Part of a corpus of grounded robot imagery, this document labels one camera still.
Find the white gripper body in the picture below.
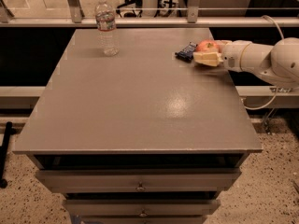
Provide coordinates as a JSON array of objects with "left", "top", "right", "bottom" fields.
[{"left": 221, "top": 40, "right": 251, "bottom": 72}]

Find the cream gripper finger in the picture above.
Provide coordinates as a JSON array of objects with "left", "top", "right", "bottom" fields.
[
  {"left": 215, "top": 40, "right": 231, "bottom": 52},
  {"left": 193, "top": 51, "right": 223, "bottom": 67}
]

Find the red apple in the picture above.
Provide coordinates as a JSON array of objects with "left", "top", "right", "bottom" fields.
[{"left": 196, "top": 40, "right": 219, "bottom": 52}]

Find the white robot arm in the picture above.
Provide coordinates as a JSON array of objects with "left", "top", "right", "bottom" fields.
[{"left": 193, "top": 37, "right": 299, "bottom": 89}]

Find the blue rxbar wrapper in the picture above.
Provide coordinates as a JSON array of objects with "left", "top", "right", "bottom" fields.
[{"left": 175, "top": 42, "right": 197, "bottom": 63}]

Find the clear plastic water bottle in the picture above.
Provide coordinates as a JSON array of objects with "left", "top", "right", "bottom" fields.
[{"left": 94, "top": 0, "right": 119, "bottom": 56}]

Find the grey top drawer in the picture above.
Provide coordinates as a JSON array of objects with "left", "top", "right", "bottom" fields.
[{"left": 36, "top": 168, "right": 241, "bottom": 193}]

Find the grey drawer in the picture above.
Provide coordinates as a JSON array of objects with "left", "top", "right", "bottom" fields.
[
  {"left": 36, "top": 168, "right": 241, "bottom": 193},
  {"left": 64, "top": 199, "right": 220, "bottom": 217},
  {"left": 70, "top": 216, "right": 206, "bottom": 224}
]

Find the grey bottom drawer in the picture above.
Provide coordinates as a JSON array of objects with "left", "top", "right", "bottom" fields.
[{"left": 70, "top": 216, "right": 206, "bottom": 224}]

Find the black pole with wheel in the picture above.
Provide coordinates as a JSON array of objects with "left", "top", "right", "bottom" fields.
[{"left": 0, "top": 121, "right": 12, "bottom": 189}]

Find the white cable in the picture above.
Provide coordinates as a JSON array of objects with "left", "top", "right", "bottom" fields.
[{"left": 242, "top": 14, "right": 286, "bottom": 111}]

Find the metal railing frame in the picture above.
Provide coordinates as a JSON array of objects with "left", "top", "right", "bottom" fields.
[{"left": 0, "top": 0, "right": 299, "bottom": 28}]

